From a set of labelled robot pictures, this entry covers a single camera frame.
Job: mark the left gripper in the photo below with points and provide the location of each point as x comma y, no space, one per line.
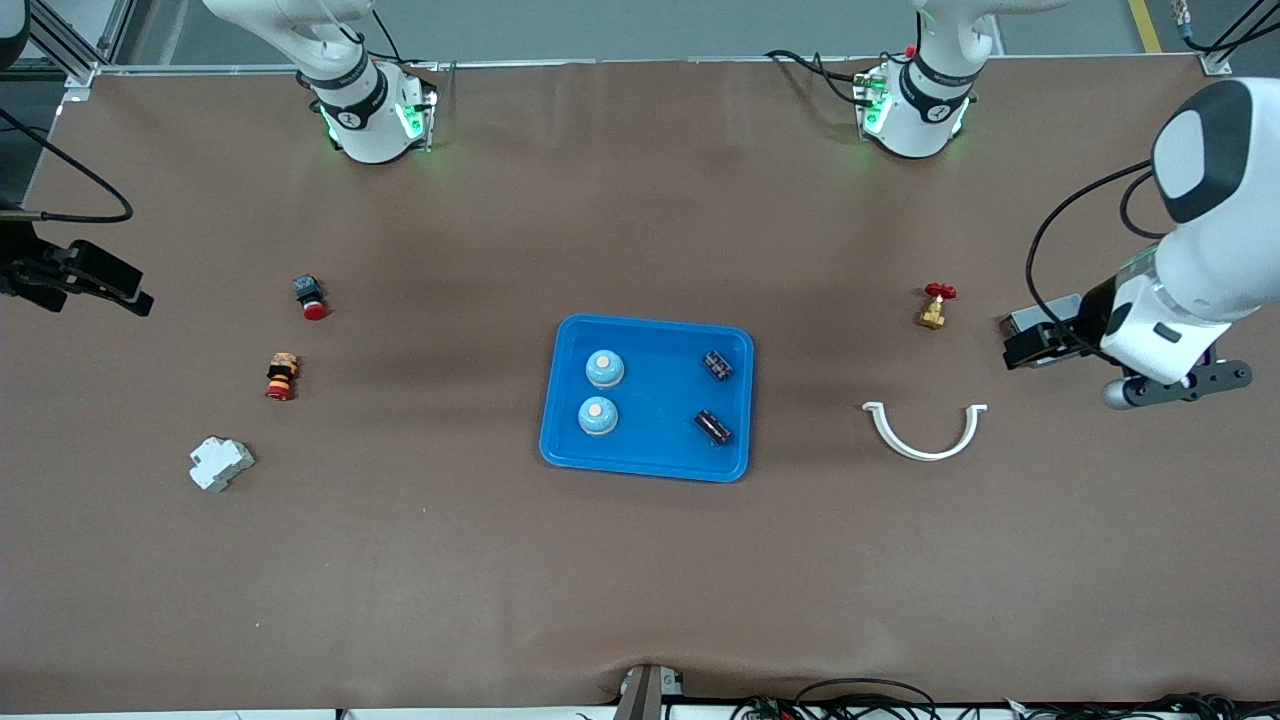
1089,311

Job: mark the black cylindrical capacitor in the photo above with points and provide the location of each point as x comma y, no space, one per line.
717,365
713,428

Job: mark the light blue call bell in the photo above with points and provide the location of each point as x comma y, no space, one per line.
598,420
605,372

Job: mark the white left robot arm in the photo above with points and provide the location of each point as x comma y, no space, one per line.
1215,250

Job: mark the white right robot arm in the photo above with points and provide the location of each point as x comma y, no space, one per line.
365,110

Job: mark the grey metal box module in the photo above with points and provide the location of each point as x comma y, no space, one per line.
1040,318

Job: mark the red yellow emergency stop button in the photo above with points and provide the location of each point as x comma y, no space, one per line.
282,378

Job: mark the red push button dark body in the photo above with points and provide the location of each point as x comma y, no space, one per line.
311,298

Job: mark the white circuit breaker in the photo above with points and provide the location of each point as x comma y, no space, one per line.
220,465

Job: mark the blue plastic tray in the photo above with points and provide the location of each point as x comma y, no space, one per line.
655,420

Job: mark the silver table edge rail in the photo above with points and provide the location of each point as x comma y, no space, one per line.
650,61

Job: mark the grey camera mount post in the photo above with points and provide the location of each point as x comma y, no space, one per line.
645,695

